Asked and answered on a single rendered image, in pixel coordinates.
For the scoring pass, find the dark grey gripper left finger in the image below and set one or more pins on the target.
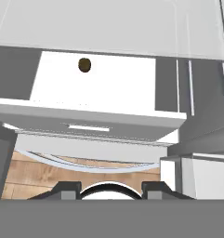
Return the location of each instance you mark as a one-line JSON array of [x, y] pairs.
[[68, 187]]

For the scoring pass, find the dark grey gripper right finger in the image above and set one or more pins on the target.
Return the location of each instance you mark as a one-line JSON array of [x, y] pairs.
[[153, 187]]

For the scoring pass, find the white fridge bottom panel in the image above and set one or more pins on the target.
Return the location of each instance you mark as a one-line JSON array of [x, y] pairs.
[[94, 148]]

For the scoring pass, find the white fridge door bin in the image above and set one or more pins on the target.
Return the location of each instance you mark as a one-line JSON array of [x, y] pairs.
[[206, 178]]

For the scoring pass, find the white fridge drawer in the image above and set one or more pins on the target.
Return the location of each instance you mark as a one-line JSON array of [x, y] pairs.
[[98, 89]]

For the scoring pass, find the grey fridge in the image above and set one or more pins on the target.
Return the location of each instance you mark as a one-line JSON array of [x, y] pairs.
[[11, 72]]

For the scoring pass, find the pale glass fridge shelf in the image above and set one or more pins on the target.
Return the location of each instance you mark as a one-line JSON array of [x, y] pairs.
[[94, 24]]

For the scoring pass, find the white round object black rim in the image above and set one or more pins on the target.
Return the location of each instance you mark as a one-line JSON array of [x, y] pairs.
[[109, 192]]

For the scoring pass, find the brown round fruit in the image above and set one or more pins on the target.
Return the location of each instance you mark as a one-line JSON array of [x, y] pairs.
[[84, 65]]

